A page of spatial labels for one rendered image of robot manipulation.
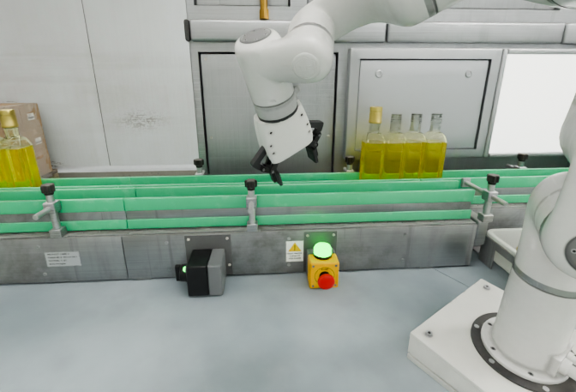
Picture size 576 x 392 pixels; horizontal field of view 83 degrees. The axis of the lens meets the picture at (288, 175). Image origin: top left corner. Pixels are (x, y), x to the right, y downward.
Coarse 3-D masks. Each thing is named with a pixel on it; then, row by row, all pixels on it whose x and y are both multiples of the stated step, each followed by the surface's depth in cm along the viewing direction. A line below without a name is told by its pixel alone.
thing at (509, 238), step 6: (504, 228) 90; (510, 228) 90; (516, 228) 90; (492, 234) 87; (498, 234) 89; (504, 234) 89; (510, 234) 90; (516, 234) 90; (498, 240) 84; (504, 240) 90; (510, 240) 90; (516, 240) 90; (504, 246) 82; (510, 246) 81; (516, 246) 90
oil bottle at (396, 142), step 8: (392, 136) 89; (400, 136) 89; (392, 144) 90; (400, 144) 90; (392, 152) 90; (400, 152) 90; (384, 160) 92; (392, 160) 91; (400, 160) 91; (384, 168) 92; (392, 168) 92; (400, 168) 92; (384, 176) 93; (392, 176) 92; (400, 176) 93
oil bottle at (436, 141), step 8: (432, 136) 90; (440, 136) 90; (432, 144) 91; (440, 144) 91; (432, 152) 91; (440, 152) 91; (424, 160) 93; (432, 160) 92; (440, 160) 92; (424, 168) 93; (432, 168) 93; (440, 168) 93; (424, 176) 94; (432, 176) 93; (440, 176) 94
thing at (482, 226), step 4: (472, 212) 90; (472, 216) 87; (476, 216) 87; (476, 220) 85; (480, 220) 85; (480, 224) 84; (484, 224) 85; (480, 228) 85; (484, 228) 85; (476, 232) 85; (480, 232) 85; (484, 232) 85; (476, 236) 86; (480, 236) 86; (484, 236) 86; (476, 240) 86; (480, 240) 86; (476, 244) 86
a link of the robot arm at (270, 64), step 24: (312, 24) 47; (240, 48) 48; (264, 48) 47; (288, 48) 45; (312, 48) 44; (264, 72) 49; (288, 72) 48; (312, 72) 46; (264, 96) 52; (288, 96) 54
